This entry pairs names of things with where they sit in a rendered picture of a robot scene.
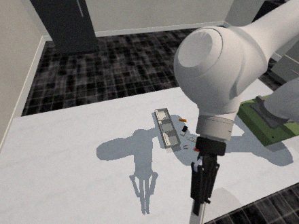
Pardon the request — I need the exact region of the white domino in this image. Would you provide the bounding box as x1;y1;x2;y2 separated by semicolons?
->
188;135;196;142

